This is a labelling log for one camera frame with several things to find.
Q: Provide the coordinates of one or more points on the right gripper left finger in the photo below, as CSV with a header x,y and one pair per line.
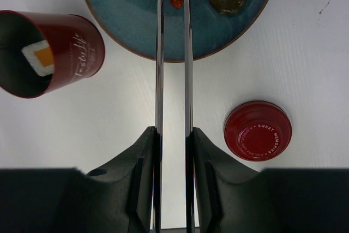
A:
x,y
115,197

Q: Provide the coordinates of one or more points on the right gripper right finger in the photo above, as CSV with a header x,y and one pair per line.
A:
x,y
232,197

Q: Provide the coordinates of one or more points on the blue ceramic plate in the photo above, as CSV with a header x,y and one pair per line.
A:
x,y
133,25

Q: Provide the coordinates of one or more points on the metal tongs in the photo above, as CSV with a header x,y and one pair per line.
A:
x,y
173,181

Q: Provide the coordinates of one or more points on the red metal can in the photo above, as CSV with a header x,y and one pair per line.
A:
x,y
77,46

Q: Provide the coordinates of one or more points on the red can lid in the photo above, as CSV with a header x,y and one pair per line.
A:
x,y
257,130

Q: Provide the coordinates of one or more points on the sushi roll piece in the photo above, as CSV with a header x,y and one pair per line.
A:
x,y
40,57

